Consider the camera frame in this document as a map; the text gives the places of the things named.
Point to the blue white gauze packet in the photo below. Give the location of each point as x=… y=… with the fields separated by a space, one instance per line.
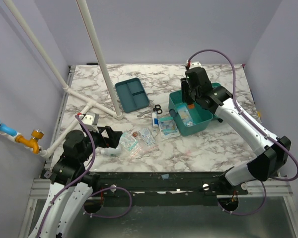
x=168 y=128

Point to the white plastic bottle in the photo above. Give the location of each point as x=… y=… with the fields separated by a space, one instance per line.
x=111 y=151

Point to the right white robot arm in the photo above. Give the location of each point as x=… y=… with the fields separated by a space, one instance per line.
x=270 y=150

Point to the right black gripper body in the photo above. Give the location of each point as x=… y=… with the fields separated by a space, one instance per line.
x=189 y=89

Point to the orange blue pipe valve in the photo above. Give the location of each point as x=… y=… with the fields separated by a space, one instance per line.
x=17 y=137

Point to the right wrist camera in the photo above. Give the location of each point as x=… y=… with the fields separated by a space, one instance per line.
x=193 y=64

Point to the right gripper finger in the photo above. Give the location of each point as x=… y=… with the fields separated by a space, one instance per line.
x=184 y=90
x=192 y=95

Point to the small blue wipe packets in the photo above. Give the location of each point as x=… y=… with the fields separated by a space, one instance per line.
x=147 y=136

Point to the clear zip bag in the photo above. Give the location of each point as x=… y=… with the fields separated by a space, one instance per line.
x=142 y=149

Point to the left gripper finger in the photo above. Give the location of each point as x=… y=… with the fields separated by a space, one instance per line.
x=110 y=132
x=111 y=142

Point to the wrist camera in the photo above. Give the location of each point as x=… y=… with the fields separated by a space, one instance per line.
x=90 y=120
x=193 y=64

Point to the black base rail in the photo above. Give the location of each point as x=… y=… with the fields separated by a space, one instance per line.
x=160 y=189

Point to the small white blue tube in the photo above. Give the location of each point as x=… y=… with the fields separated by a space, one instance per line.
x=154 y=119

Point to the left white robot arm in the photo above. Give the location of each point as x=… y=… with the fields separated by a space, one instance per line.
x=72 y=183

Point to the teal divided tray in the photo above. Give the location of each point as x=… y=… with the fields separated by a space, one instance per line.
x=132 y=95

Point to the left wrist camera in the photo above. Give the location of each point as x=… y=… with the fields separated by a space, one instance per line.
x=90 y=120

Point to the white pvc pipe frame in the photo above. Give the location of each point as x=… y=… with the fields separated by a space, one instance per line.
x=41 y=51

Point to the teal medicine kit box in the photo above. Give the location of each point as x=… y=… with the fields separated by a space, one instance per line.
x=201 y=117

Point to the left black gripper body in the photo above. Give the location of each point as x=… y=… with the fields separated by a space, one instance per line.
x=98 y=138

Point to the teal bandage packet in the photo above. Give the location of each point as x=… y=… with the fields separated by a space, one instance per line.
x=128 y=141

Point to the black handled scissors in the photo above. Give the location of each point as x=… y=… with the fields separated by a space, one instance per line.
x=157 y=109

